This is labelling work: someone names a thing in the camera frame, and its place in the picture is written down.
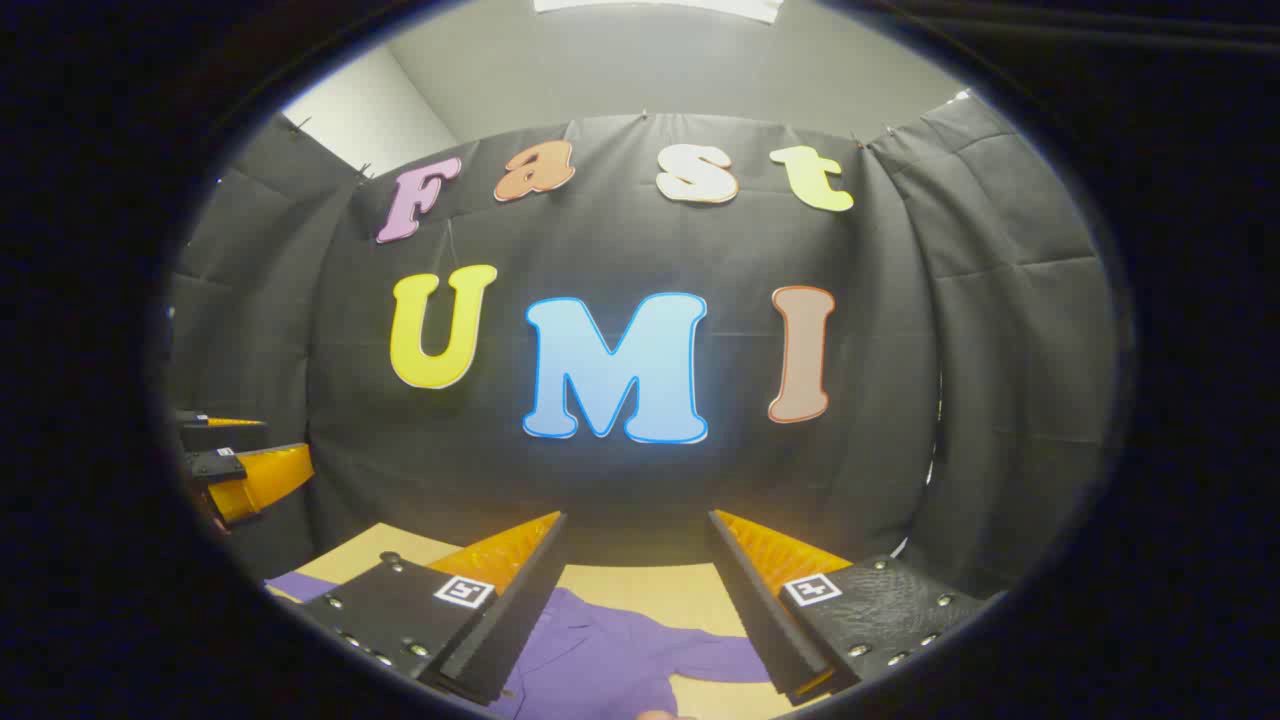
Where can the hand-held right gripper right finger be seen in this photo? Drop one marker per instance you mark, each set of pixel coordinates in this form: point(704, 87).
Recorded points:
point(760, 600)

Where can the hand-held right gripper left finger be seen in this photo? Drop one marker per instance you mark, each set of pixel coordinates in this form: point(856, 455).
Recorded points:
point(520, 600)

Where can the purple collared shirt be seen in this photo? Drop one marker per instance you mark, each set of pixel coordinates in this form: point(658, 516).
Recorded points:
point(620, 660)

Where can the black backdrop cloth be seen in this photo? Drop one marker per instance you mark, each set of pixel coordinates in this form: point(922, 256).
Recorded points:
point(620, 250)

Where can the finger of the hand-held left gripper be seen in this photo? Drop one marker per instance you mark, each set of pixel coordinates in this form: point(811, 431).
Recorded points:
point(225, 436)
point(265, 475)

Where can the ceiling light panel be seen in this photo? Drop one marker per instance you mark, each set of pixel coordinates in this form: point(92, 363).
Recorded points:
point(660, 6)

